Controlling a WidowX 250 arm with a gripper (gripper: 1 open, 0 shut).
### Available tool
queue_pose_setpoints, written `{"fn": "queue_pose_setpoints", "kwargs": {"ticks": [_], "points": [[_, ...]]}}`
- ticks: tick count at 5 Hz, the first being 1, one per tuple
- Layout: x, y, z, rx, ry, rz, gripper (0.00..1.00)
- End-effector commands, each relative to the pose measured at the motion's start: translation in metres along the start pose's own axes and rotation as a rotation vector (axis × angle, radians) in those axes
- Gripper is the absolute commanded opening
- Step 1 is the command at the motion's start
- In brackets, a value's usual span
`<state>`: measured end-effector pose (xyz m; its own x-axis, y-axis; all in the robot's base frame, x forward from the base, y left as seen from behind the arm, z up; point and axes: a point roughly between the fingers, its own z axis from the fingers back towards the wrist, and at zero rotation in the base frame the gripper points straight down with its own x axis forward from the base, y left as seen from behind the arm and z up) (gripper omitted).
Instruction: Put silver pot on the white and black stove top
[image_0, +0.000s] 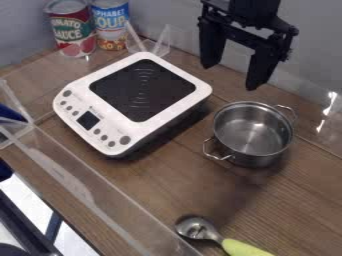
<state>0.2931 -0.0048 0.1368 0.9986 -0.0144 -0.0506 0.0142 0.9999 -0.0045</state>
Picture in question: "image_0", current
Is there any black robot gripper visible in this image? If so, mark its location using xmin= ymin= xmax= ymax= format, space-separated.
xmin=198 ymin=0 xmax=300 ymax=91

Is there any silver metal pot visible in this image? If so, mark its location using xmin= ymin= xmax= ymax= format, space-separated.
xmin=202 ymin=101 xmax=298 ymax=168

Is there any white and black stove top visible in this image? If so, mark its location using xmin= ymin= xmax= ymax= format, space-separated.
xmin=52 ymin=52 xmax=213 ymax=158

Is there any alphabet soup can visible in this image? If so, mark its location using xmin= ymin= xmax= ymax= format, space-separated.
xmin=91 ymin=0 xmax=130 ymax=51

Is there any tomato sauce can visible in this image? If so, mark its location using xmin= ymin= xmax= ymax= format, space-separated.
xmin=44 ymin=0 xmax=96 ymax=58

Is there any clear acrylic barrier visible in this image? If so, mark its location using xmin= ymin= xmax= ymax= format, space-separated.
xmin=0 ymin=19 xmax=342 ymax=256

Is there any blue chair frame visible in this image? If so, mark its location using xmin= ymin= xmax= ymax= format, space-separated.
xmin=0 ymin=103 xmax=66 ymax=256

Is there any spoon with green handle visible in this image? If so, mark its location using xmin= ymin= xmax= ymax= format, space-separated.
xmin=175 ymin=215 xmax=275 ymax=256

